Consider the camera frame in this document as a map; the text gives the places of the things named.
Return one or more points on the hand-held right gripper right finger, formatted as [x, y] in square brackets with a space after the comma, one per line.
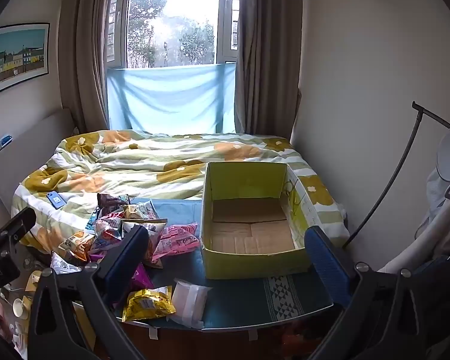
[326, 262]

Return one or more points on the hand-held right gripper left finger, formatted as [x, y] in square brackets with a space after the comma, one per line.
[125, 262]

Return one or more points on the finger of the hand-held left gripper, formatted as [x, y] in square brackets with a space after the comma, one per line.
[17, 223]

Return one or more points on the purple snack packet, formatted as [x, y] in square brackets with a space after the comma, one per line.
[138, 279]

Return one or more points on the white red blue snack packet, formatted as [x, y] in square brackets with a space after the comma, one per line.
[107, 234]

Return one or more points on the white black snack packet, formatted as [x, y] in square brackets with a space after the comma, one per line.
[155, 234]

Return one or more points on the pink snack packet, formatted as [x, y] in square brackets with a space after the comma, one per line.
[176, 242]

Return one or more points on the green cardboard box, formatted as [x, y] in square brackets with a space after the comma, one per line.
[247, 232]

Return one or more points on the white cup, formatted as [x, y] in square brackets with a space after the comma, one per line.
[22, 307]

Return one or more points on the blue phone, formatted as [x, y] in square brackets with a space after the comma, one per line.
[56, 200]

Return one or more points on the orange snack packet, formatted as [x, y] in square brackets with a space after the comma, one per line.
[77, 245]

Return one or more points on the blue patterned snack packet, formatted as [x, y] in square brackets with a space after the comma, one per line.
[92, 223]

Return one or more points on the dark brown snack packet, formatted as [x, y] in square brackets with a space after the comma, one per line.
[110, 204]

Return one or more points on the white crumpled snack packet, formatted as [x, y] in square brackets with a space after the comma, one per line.
[65, 266]

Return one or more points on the beige headboard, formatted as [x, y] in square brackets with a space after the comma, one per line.
[30, 146]

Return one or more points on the white translucent snack packet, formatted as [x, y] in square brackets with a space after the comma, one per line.
[189, 302]

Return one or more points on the blue patterned table mat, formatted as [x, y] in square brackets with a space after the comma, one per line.
[240, 300]

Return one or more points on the floral striped blanket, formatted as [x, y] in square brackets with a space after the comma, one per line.
[135, 165]

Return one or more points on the light patterned cloth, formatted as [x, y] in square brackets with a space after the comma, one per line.
[438, 198]

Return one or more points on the framed houses picture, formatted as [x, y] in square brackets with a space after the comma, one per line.
[17, 60]

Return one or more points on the light blue window cloth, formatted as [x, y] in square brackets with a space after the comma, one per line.
[172, 97]

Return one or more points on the brown curtain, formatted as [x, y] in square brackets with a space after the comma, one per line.
[82, 52]
[270, 63]

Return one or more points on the window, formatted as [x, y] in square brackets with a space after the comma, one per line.
[172, 18]

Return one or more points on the white chair frame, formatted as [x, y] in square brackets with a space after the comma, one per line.
[416, 243]

